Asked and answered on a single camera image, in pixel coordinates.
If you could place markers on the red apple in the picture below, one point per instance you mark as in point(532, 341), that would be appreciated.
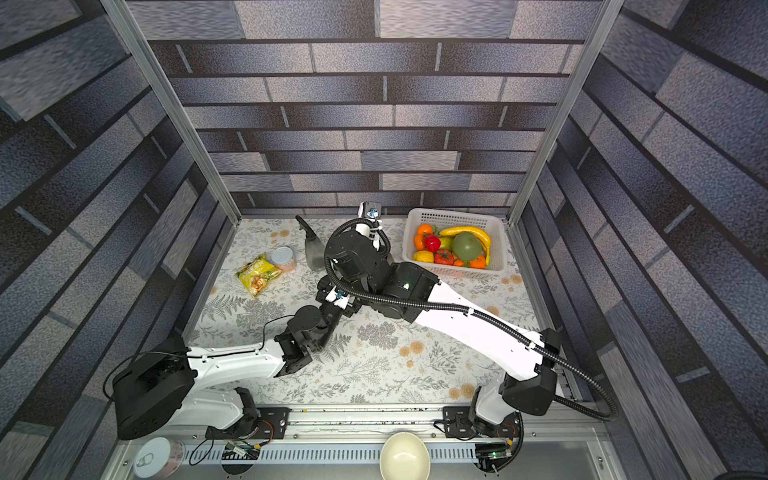
point(432, 243)

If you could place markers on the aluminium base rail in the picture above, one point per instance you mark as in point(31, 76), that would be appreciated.
point(360, 420)

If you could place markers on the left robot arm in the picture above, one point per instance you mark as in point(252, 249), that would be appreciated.
point(175, 384)

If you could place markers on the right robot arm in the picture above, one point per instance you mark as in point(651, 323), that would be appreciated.
point(409, 292)

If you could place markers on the cream bowl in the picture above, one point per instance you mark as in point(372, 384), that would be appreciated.
point(404, 456)

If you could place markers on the grey spray bottle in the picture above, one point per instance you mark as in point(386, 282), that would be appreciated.
point(314, 253)

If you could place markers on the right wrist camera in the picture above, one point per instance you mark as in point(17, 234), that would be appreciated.
point(370, 211)

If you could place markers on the pink tin can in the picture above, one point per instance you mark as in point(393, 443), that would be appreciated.
point(283, 258)

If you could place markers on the yellow snack packet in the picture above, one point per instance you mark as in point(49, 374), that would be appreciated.
point(257, 275)

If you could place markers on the black spray nozzle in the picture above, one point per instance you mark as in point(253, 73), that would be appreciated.
point(310, 234)

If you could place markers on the green mango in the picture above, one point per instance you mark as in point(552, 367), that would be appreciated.
point(466, 247)

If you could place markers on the yellow lemon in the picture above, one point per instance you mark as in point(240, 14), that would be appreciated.
point(424, 256)

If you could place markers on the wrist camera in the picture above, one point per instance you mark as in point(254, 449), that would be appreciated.
point(370, 211)
point(328, 293)

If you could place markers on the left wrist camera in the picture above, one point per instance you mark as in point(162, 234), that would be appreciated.
point(328, 293)

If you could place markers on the orange fruit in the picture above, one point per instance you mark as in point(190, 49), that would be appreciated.
point(425, 230)

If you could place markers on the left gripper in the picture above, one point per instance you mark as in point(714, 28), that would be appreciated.
point(352, 310)

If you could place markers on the white plastic basket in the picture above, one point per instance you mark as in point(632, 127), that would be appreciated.
point(442, 219)

